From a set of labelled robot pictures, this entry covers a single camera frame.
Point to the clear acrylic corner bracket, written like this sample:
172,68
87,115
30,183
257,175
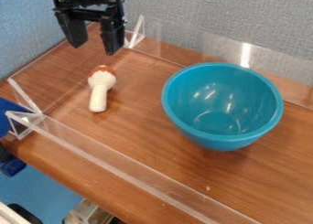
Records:
137,34

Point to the white brown plush mushroom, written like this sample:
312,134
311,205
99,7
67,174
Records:
102,81

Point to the blue clamp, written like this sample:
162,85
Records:
11,165

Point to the clear box under table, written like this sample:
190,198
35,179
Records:
87,213

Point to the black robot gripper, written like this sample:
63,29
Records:
73,12

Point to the black white object bottom left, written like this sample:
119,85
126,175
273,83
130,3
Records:
10,217

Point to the blue plastic bowl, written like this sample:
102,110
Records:
222,105

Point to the clear acrylic front barrier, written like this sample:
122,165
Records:
135,192

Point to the clear acrylic barrier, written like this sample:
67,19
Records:
57,75
135,192
185,45

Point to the clear acrylic left barrier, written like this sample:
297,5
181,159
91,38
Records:
57,75

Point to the clear acrylic back barrier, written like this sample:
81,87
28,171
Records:
185,45

